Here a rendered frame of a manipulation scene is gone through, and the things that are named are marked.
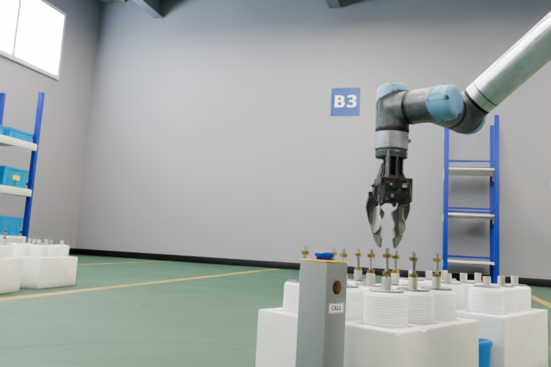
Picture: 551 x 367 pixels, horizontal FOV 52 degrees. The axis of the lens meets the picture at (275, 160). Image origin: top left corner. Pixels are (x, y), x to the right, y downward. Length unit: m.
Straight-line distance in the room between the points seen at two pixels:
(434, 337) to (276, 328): 0.36
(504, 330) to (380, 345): 0.54
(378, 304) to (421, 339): 0.12
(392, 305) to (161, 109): 7.67
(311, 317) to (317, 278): 0.08
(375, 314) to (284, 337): 0.24
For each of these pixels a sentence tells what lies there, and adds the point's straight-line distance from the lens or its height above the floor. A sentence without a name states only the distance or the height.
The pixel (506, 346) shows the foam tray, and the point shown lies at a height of 0.10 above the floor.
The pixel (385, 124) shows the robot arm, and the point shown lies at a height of 0.62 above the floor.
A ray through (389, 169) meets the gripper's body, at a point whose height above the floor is 0.51.
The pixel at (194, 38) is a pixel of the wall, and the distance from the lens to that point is 8.84.
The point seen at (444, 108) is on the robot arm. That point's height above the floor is 0.64.
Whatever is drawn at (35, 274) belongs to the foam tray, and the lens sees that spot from 3.65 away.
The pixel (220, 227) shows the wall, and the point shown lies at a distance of 8.09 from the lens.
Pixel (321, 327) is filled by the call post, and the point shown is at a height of 0.19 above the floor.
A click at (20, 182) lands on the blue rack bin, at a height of 0.85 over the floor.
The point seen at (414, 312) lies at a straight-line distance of 1.36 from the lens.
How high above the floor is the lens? 0.34
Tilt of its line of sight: 8 degrees up
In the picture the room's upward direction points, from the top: 3 degrees clockwise
